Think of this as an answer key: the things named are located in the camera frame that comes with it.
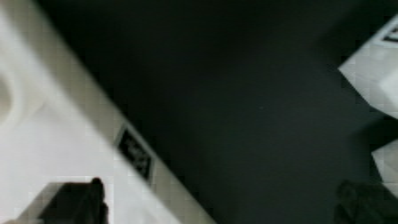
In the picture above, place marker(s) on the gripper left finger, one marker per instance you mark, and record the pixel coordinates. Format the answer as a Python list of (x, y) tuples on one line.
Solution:
[(77, 205)]

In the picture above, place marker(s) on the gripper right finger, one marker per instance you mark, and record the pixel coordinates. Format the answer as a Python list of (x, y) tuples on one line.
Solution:
[(367, 204)]

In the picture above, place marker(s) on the white square tabletop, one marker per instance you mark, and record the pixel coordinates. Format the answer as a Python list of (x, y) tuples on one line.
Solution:
[(68, 139)]

